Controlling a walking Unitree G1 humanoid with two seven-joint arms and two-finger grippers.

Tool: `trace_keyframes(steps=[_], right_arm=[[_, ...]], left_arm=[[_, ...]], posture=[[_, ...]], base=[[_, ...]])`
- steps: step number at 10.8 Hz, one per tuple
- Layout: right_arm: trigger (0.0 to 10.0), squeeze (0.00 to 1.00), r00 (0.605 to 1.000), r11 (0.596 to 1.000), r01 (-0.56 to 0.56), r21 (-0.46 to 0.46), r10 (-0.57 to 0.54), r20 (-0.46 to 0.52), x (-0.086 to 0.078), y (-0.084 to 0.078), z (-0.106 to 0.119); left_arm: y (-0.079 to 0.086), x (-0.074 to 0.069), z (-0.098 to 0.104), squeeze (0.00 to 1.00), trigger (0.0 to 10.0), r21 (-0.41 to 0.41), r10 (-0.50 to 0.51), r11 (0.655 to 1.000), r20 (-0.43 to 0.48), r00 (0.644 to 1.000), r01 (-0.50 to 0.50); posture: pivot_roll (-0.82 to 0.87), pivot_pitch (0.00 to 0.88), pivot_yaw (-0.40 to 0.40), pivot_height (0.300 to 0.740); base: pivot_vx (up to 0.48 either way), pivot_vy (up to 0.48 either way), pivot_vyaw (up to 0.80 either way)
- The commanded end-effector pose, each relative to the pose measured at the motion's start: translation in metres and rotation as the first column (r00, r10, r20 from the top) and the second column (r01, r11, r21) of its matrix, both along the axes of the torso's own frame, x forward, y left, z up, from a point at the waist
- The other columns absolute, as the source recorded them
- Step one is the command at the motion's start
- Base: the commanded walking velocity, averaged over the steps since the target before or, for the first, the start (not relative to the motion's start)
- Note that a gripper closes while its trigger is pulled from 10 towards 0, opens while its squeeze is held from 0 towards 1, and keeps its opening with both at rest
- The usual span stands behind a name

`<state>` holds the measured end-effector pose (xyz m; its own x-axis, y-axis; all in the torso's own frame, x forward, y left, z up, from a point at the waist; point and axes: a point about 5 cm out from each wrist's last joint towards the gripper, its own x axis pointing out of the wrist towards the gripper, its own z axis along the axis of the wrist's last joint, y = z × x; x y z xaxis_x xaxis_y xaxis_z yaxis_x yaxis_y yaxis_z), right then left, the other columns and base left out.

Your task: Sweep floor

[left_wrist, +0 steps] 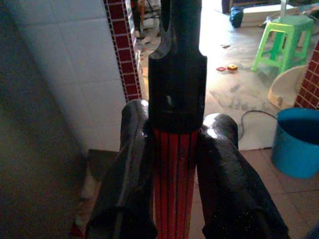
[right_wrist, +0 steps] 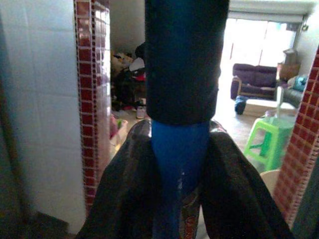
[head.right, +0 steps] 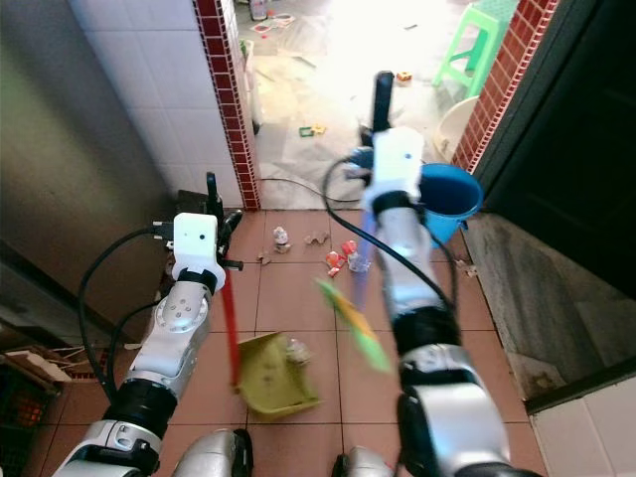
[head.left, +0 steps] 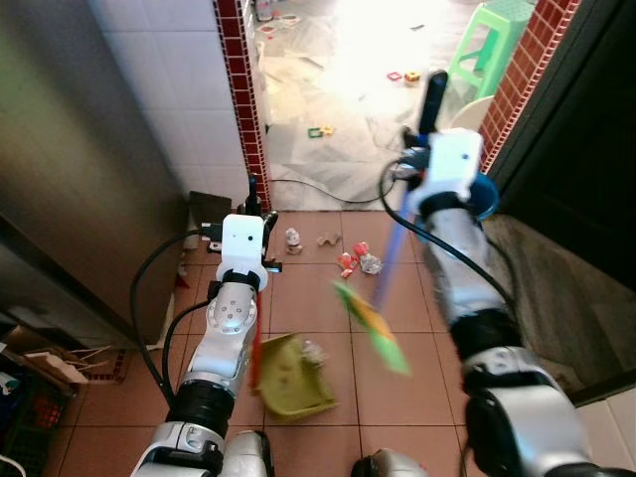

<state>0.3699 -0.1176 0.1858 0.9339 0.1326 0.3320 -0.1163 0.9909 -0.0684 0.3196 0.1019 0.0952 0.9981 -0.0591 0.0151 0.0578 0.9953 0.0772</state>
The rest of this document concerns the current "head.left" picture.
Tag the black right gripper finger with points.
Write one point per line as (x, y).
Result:
(433, 99)

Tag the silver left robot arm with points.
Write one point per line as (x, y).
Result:
(227, 343)

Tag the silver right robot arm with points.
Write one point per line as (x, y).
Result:
(472, 288)

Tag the crumpled clear plastic trash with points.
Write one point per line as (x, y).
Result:
(293, 240)

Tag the white plastic basin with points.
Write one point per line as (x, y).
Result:
(473, 111)

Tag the dark small box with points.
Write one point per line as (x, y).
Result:
(209, 209)

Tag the brown paper scrap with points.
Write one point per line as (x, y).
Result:
(327, 239)

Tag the green plastic stool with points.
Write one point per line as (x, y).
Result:
(489, 40)

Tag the blue plastic bucket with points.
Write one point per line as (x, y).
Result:
(487, 197)

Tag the green yellow toy piece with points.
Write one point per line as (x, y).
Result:
(320, 131)

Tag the red and clear wrapper trash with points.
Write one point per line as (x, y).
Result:
(360, 261)

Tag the silver left robot leg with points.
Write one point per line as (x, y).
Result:
(248, 455)

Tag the silver robot leg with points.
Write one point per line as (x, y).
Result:
(248, 455)
(390, 465)

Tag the cardboard scraps pile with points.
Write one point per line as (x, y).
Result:
(55, 363)

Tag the silver right robot leg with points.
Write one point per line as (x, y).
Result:
(390, 465)

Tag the dark plastic crate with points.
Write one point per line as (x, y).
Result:
(25, 427)

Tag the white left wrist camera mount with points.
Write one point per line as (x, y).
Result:
(242, 243)

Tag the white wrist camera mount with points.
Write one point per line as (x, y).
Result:
(242, 243)
(454, 161)

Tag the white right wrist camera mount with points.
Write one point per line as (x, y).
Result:
(454, 161)

